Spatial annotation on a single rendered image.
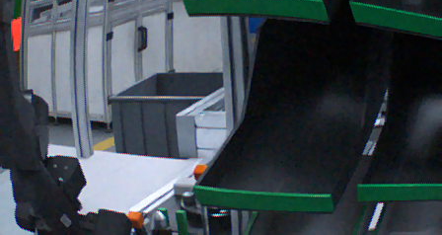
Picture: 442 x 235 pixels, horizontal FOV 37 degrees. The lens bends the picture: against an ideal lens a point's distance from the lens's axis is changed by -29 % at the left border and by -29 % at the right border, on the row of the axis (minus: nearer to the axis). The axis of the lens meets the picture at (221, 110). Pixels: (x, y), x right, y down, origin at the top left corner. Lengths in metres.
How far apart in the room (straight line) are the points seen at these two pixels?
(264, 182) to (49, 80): 5.77
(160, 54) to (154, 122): 3.75
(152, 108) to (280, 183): 2.18
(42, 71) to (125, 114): 3.63
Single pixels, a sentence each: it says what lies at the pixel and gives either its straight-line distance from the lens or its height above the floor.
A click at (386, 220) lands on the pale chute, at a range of 0.81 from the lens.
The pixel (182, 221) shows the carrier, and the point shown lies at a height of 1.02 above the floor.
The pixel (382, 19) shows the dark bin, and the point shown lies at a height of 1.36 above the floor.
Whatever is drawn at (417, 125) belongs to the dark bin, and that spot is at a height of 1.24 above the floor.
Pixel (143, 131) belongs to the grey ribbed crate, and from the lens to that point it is 2.94.
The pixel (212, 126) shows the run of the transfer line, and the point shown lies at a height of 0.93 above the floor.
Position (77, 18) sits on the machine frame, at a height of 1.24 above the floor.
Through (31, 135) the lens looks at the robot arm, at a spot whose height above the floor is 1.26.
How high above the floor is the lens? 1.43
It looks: 13 degrees down
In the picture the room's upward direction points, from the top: 3 degrees counter-clockwise
